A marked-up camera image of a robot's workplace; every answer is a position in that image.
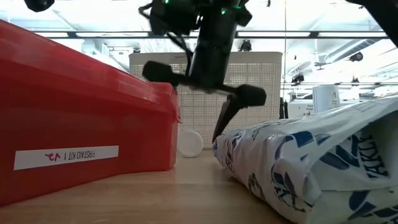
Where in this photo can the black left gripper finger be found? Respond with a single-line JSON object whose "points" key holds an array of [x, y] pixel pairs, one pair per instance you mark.
{"points": [[38, 4]]}

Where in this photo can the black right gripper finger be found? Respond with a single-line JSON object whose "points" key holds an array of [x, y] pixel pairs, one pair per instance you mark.
{"points": [[239, 102], [159, 73]]}

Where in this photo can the black ceiling-mounted camera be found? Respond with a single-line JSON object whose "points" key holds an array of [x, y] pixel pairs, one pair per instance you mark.
{"points": [[298, 78], [356, 57], [245, 46]]}

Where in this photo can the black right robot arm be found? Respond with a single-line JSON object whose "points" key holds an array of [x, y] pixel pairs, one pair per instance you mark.
{"points": [[381, 17]]}

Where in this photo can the black ceiling light rail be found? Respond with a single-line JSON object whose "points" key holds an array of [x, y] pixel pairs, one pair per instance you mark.
{"points": [[280, 34]]}

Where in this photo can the white standing sign board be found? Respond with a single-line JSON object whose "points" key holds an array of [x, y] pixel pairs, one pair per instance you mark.
{"points": [[326, 99]]}

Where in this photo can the thin vertical metal pole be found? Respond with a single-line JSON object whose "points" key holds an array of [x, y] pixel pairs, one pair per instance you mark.
{"points": [[285, 62]]}

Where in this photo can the white blue wipes pack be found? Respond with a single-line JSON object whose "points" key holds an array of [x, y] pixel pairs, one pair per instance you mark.
{"points": [[311, 161]]}

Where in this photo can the red first aid kit case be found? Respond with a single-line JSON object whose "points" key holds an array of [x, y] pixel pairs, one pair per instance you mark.
{"points": [[87, 118]]}

